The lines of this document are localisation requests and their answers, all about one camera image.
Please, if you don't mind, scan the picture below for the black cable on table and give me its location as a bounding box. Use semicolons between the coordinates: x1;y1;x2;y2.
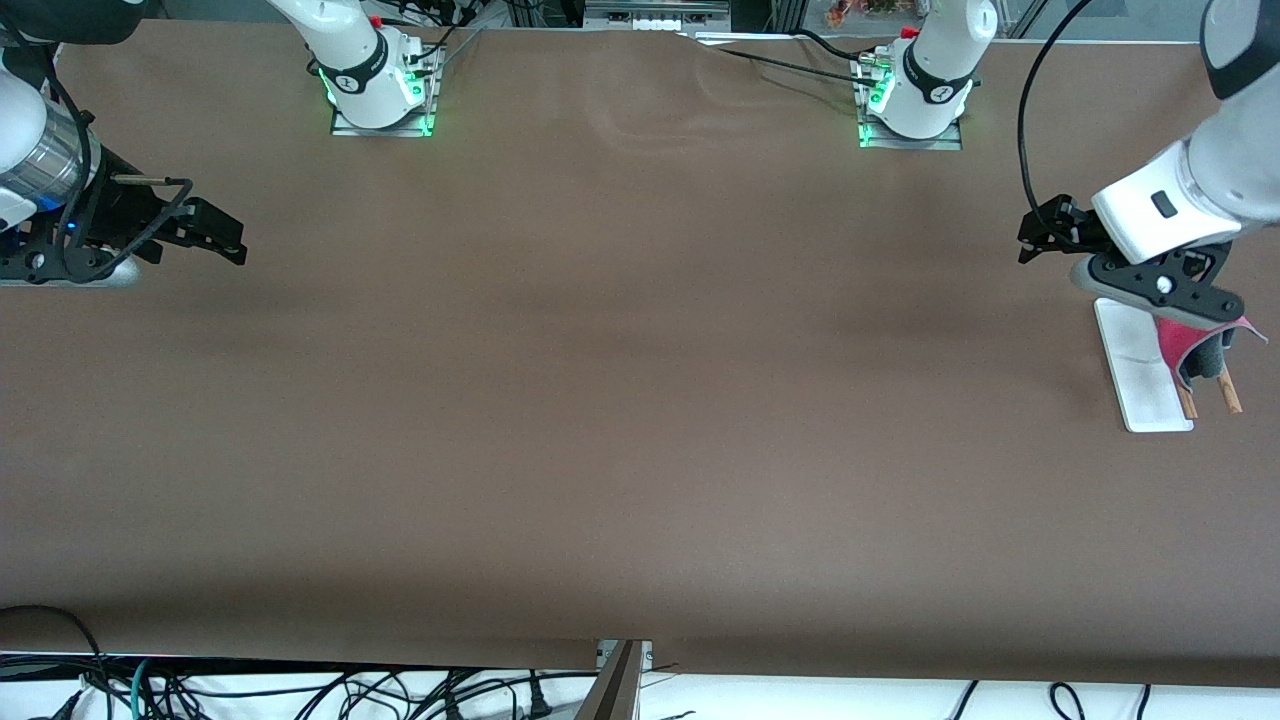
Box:
680;30;896;81

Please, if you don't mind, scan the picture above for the thick black cable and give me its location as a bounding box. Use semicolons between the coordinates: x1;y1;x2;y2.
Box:
0;605;113;720

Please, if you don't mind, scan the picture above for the pink and grey microfibre towel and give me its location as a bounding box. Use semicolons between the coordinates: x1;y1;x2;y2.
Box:
1155;315;1269;393

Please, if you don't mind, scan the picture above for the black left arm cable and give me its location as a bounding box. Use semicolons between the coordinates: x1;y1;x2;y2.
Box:
1017;0;1096;216

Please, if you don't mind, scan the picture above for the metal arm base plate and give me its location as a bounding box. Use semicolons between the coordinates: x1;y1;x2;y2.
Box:
330;45;441;139
855;55;966;151

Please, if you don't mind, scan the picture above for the brown table cover mat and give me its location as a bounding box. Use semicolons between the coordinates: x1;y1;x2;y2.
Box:
0;20;1280;689

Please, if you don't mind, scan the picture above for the aluminium frame with white parts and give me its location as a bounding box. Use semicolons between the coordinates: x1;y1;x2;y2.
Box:
583;0;733;33

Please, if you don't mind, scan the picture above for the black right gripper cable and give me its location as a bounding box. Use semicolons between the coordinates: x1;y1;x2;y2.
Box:
110;173;196;251

